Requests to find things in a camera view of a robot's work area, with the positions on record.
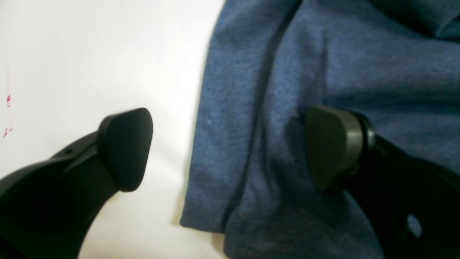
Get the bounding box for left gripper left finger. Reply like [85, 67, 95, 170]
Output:
[0, 108, 154, 259]

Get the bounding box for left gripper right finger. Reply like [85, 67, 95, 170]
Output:
[305, 105, 460, 259]

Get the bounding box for dark blue T-shirt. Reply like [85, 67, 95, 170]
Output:
[180, 0, 460, 259]

